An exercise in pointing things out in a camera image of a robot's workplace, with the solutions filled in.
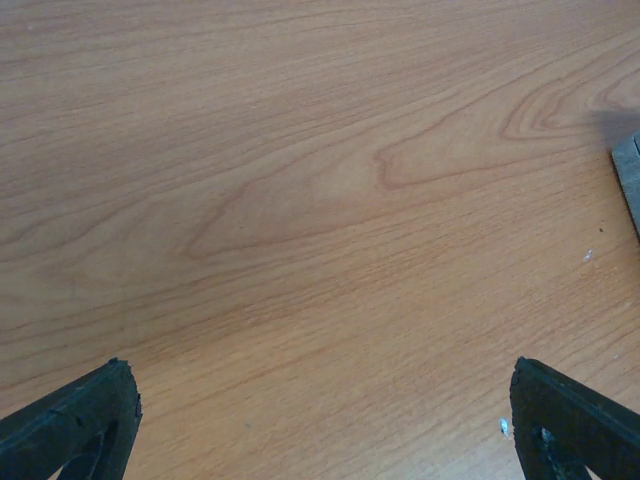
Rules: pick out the grey glasses case green lining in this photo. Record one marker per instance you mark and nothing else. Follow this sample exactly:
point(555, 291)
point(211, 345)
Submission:
point(626, 160)

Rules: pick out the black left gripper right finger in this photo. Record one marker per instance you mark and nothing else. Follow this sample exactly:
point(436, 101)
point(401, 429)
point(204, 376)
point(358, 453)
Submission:
point(564, 430)

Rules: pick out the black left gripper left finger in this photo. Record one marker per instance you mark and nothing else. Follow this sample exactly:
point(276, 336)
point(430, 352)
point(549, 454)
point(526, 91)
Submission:
point(83, 430)

